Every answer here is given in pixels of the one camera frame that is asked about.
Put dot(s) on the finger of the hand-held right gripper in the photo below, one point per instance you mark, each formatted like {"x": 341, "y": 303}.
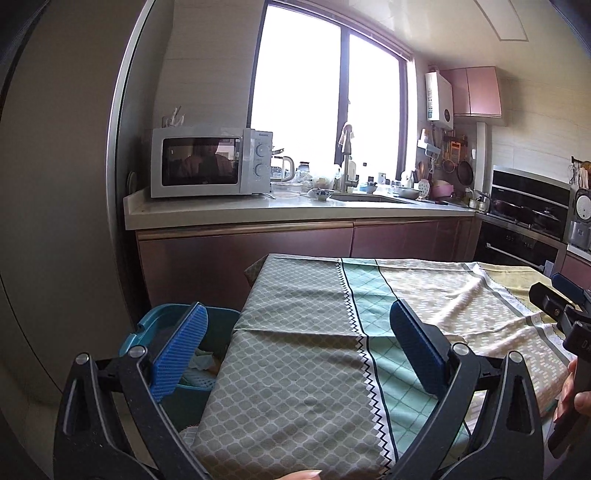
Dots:
{"x": 549, "y": 304}
{"x": 570, "y": 286}

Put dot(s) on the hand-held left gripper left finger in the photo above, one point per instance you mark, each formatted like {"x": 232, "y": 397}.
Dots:
{"x": 180, "y": 355}

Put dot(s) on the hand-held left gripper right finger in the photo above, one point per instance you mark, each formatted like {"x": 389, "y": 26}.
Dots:
{"x": 415, "y": 350}

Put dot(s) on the teal plastic bin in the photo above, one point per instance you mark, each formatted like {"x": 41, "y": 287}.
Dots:
{"x": 147, "y": 332}

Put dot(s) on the person's right hand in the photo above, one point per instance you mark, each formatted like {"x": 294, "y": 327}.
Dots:
{"x": 567, "y": 397}

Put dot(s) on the person's left hand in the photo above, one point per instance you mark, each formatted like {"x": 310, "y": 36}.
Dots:
{"x": 300, "y": 475}

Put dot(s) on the grey rice cooker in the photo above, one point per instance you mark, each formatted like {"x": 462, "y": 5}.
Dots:
{"x": 581, "y": 221}

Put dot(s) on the black built-in oven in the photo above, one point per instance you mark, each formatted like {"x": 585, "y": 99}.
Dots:
{"x": 512, "y": 249}

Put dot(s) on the black pot with lid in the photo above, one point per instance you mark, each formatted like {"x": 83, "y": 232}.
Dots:
{"x": 546, "y": 219}

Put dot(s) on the black wok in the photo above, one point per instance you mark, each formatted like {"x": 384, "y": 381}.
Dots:
{"x": 507, "y": 207}

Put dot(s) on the black integrated stove hood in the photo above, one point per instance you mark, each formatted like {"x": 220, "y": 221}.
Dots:
{"x": 531, "y": 184}

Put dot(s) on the patchwork patterned tablecloth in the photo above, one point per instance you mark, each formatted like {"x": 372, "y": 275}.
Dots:
{"x": 300, "y": 369}

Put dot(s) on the brown base cabinets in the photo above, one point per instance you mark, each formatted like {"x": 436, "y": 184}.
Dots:
{"x": 254, "y": 249}

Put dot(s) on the grey kitchen countertop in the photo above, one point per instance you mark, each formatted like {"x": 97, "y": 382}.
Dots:
{"x": 207, "y": 210}

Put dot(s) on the black frying pan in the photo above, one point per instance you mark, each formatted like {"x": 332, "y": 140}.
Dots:
{"x": 465, "y": 171}

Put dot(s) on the white vertical pipe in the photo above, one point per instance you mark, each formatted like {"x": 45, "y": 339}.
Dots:
{"x": 483, "y": 157}

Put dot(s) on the pink cooking pot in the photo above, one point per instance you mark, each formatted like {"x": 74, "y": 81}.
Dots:
{"x": 443, "y": 190}

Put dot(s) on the steel kitchen sink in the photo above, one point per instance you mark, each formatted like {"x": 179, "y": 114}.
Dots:
{"x": 374, "y": 198}

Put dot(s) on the metal bowl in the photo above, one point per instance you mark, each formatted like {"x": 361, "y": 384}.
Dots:
{"x": 408, "y": 192}

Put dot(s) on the white spotted trivet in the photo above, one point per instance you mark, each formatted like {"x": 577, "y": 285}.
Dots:
{"x": 424, "y": 189}

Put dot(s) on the metal strainer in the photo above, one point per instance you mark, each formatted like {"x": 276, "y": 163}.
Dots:
{"x": 449, "y": 166}

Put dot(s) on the orange grater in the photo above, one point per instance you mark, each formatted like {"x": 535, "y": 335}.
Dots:
{"x": 455, "y": 151}

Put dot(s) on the blue white porcelain bowl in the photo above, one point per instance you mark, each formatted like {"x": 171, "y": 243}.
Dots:
{"x": 322, "y": 194}

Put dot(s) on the white soap bottle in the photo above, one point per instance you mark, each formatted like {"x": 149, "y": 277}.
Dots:
{"x": 352, "y": 173}

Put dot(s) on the clear plastic food container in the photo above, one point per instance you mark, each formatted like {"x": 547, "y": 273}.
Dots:
{"x": 324, "y": 182}

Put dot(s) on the steel kitchen faucet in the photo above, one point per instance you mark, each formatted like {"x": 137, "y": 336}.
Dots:
{"x": 345, "y": 170}

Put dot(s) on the white microwave oven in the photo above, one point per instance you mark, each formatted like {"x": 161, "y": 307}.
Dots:
{"x": 203, "y": 161}

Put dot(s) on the clear glass container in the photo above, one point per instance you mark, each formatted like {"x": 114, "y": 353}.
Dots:
{"x": 288, "y": 188}

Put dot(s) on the grey refrigerator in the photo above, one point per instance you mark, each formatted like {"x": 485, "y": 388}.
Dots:
{"x": 60, "y": 184}

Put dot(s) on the glass electric kettle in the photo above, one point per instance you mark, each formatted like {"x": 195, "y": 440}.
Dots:
{"x": 286, "y": 168}

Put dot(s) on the grey dish cloth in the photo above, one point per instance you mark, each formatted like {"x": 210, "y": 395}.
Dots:
{"x": 346, "y": 138}

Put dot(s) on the white water heater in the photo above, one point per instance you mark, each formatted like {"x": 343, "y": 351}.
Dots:
{"x": 438, "y": 99}

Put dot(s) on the ceiling light panel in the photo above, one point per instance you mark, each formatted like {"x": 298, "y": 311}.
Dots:
{"x": 503, "y": 21}

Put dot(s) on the dark framed kitchen window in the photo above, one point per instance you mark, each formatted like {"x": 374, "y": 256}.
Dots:
{"x": 295, "y": 92}

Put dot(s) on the blue wall rack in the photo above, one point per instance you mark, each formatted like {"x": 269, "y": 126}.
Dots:
{"x": 429, "y": 148}

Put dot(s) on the pink wall cabinet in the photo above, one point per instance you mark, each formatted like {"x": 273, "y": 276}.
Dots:
{"x": 480, "y": 92}

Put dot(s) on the white wall hooks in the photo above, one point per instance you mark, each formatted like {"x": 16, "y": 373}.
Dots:
{"x": 174, "y": 116}

